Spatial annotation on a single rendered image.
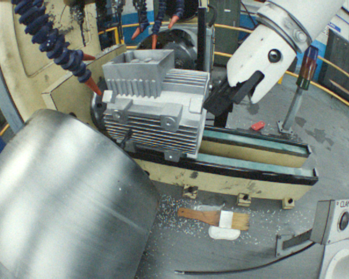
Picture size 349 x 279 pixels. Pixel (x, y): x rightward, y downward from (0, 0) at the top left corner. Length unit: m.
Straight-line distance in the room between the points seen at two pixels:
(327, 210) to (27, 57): 0.64
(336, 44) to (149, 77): 5.49
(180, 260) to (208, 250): 0.07
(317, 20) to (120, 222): 0.31
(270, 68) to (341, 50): 5.52
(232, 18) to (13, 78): 3.34
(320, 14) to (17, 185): 0.35
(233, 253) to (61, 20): 0.77
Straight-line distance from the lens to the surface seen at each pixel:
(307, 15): 0.23
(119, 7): 0.30
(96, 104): 0.41
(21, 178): 0.15
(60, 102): 0.34
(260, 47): 0.20
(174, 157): 0.34
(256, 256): 0.48
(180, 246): 0.44
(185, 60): 0.54
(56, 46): 0.19
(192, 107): 0.27
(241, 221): 0.47
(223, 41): 3.49
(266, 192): 0.50
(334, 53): 5.57
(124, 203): 0.15
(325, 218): 0.28
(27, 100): 0.43
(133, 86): 0.32
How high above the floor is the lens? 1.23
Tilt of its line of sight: 46 degrees down
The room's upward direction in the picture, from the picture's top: 2 degrees counter-clockwise
